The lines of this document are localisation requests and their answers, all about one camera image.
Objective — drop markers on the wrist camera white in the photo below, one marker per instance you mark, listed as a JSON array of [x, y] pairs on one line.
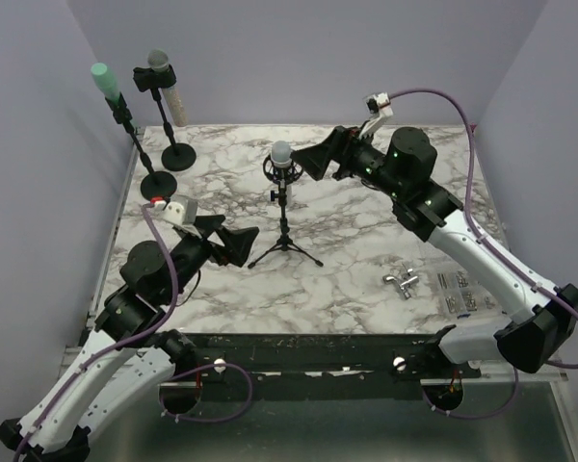
[[178, 210], [379, 107]]

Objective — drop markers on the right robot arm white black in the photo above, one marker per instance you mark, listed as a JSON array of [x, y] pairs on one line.
[[533, 326]]

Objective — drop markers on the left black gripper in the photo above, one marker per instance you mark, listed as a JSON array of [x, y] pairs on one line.
[[238, 243]]

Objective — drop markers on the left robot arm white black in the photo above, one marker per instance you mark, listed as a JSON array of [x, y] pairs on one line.
[[131, 315]]

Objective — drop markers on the black tripod shock mount stand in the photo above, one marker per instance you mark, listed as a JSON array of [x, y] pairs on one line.
[[284, 243]]

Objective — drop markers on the white microphone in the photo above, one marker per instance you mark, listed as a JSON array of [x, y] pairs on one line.
[[282, 163]]

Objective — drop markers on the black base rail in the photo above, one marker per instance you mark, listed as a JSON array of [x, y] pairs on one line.
[[275, 367]]

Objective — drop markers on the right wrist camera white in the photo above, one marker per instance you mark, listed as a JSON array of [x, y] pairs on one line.
[[379, 107]]

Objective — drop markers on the chrome faucet fitting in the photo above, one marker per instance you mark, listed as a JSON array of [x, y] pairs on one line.
[[402, 281]]

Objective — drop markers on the black round base clip stand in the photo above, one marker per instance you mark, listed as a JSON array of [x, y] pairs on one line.
[[178, 156]]

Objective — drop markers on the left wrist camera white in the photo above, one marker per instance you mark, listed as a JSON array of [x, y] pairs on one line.
[[178, 210]]

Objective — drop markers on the glitter silver mesh microphone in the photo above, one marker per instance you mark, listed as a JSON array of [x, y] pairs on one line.
[[160, 64]]

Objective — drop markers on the aluminium extrusion frame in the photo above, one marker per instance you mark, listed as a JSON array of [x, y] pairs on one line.
[[101, 289]]

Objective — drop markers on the clear screw organizer box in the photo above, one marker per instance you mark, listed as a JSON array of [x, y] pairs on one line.
[[462, 297]]

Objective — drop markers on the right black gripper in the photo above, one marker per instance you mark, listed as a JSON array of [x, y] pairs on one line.
[[341, 144]]

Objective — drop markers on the mint green microphone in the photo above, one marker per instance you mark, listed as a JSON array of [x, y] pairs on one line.
[[106, 81]]

